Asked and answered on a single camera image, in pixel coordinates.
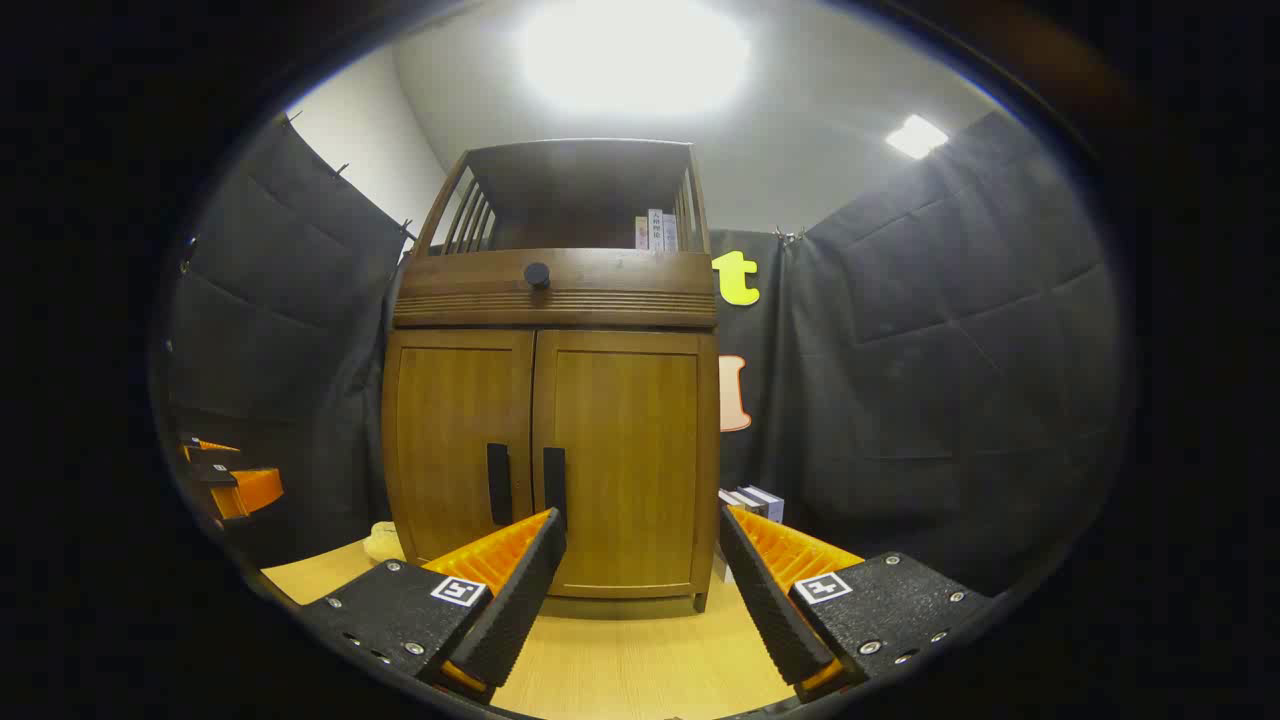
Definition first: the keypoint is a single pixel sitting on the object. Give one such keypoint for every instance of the metal cloth clip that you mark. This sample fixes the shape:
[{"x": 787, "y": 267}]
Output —
[{"x": 790, "y": 237}]

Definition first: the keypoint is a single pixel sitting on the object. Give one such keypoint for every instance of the white and purple book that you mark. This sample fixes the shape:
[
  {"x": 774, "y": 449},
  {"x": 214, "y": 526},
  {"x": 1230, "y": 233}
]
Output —
[{"x": 727, "y": 497}]

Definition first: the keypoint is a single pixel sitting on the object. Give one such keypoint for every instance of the grey shelf book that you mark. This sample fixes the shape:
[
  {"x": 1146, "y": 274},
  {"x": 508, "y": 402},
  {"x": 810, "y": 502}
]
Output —
[{"x": 670, "y": 232}]

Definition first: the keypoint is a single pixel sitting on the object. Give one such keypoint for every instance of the pink shelf book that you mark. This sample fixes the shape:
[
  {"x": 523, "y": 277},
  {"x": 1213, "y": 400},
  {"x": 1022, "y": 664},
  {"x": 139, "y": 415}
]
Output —
[{"x": 642, "y": 234}]

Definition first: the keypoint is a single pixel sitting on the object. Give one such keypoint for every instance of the light blue book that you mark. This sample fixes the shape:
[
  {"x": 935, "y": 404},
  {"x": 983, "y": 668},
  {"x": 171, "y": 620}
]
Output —
[{"x": 770, "y": 502}]

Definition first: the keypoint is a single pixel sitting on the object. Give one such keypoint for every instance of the wooden double-door shoe cabinet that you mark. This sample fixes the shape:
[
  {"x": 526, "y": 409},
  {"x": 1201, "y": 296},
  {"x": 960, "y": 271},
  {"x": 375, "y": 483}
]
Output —
[{"x": 560, "y": 308}]

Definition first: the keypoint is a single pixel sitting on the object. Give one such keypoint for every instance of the black round drawer knob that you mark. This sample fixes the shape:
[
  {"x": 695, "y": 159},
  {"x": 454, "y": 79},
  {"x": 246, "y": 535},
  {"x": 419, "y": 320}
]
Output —
[{"x": 537, "y": 276}]

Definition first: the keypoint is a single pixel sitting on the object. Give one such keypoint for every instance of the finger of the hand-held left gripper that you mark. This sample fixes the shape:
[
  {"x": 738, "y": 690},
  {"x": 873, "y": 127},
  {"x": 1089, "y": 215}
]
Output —
[
  {"x": 210, "y": 455},
  {"x": 250, "y": 490}
]

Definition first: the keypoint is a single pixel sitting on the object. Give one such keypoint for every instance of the black backdrop cloth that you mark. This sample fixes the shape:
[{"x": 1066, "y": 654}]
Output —
[{"x": 950, "y": 400}]

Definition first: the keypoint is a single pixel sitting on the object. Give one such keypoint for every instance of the large ceiling light panel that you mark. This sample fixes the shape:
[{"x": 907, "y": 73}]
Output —
[{"x": 635, "y": 55}]

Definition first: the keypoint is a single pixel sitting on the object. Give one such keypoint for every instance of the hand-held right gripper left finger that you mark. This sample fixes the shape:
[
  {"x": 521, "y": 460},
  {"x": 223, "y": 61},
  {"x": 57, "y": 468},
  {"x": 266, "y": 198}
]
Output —
[{"x": 520, "y": 610}]

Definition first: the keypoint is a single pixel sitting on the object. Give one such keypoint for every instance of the small ceiling light panel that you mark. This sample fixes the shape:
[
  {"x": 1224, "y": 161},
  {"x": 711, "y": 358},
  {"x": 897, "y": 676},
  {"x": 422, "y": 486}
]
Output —
[{"x": 916, "y": 136}]

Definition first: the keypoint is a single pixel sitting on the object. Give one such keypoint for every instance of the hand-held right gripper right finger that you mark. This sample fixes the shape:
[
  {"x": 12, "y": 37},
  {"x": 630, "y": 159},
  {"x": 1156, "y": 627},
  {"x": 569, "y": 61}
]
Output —
[{"x": 770, "y": 600}]

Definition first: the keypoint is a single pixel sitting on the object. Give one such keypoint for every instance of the white and orange book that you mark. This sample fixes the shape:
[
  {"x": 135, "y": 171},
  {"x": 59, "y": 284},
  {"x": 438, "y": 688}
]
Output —
[{"x": 750, "y": 500}]

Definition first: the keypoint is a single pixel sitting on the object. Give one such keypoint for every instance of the cream plush toy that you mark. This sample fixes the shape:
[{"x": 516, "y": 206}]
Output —
[{"x": 385, "y": 543}]

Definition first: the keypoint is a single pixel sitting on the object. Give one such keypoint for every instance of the wooden shoe cabinet door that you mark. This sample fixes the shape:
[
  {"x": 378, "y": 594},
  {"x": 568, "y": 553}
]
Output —
[
  {"x": 630, "y": 450},
  {"x": 445, "y": 430}
]

